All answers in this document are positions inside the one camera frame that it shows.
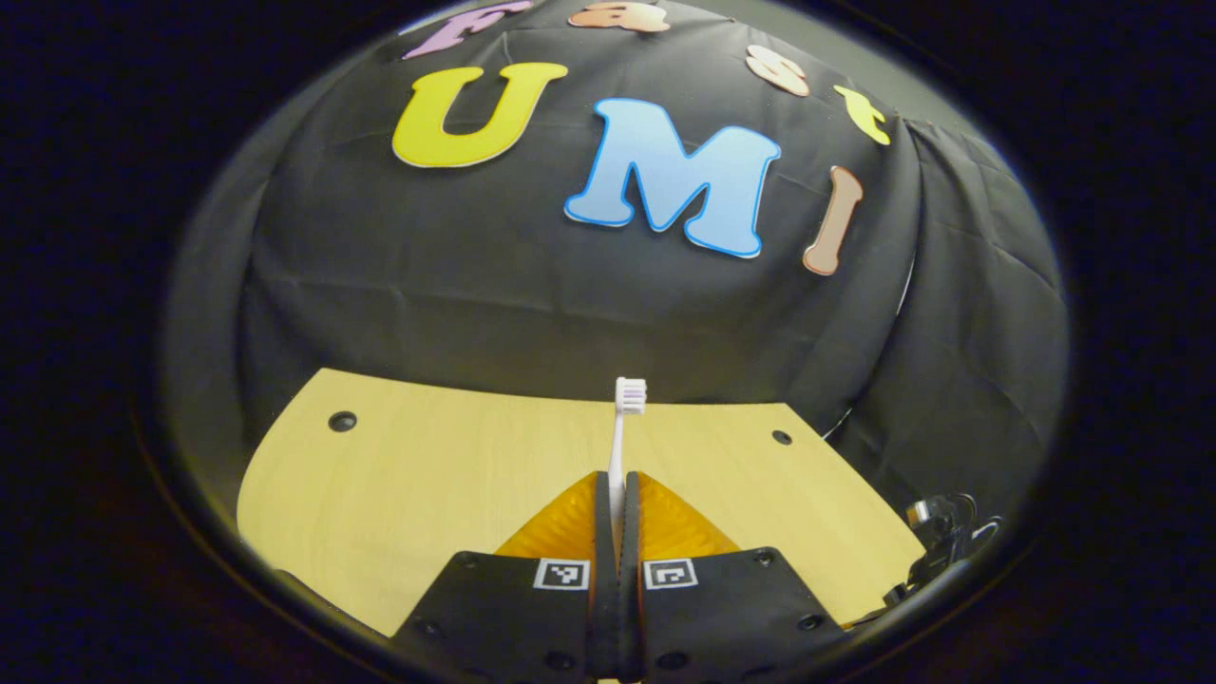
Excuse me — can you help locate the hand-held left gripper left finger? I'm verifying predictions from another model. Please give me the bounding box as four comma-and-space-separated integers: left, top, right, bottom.
394, 470, 621, 683

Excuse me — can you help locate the white toothbrush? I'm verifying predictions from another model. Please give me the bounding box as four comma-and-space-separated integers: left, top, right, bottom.
607, 376, 650, 533

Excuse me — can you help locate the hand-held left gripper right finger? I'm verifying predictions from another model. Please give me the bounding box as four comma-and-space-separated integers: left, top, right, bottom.
622, 470, 848, 682

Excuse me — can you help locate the light wooden desktop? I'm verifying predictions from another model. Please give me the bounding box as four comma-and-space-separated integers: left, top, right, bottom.
237, 368, 928, 639

